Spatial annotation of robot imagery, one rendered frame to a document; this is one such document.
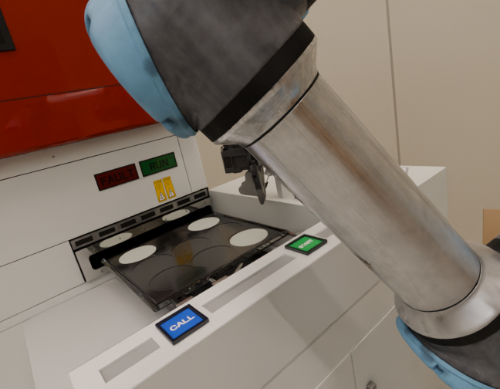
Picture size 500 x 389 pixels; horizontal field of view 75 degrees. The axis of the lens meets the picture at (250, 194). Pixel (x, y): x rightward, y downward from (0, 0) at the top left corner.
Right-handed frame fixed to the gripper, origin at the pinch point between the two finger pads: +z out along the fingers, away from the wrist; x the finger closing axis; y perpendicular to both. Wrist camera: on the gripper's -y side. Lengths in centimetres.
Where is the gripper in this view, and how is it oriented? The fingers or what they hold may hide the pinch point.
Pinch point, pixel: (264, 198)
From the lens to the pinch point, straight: 80.1
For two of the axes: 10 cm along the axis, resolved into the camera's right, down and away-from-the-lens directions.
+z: 2.0, 9.4, 2.8
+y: -9.7, 1.4, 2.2
